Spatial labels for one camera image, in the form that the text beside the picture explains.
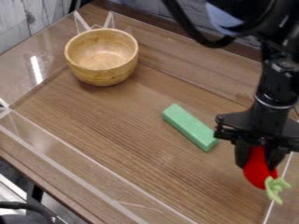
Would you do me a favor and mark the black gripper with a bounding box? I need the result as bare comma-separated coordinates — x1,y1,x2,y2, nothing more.
214,101,299,171

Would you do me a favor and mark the red plush fruit green stem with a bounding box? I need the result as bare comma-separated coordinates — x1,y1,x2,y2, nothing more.
243,145,291,205

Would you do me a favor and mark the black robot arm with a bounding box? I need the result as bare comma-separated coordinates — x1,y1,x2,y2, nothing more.
163,0,299,170

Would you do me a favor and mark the green rectangular block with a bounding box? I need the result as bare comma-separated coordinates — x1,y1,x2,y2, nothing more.
163,104,219,152

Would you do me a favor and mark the wooden bowl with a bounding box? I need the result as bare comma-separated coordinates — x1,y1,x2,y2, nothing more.
64,28,139,87

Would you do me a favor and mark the clear acrylic tray enclosure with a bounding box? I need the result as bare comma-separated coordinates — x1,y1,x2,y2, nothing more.
0,15,299,224

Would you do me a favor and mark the black table leg bracket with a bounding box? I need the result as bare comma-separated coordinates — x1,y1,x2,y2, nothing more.
24,182,80,224

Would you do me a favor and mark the black cable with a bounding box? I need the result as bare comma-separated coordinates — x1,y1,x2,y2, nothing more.
0,200,57,224

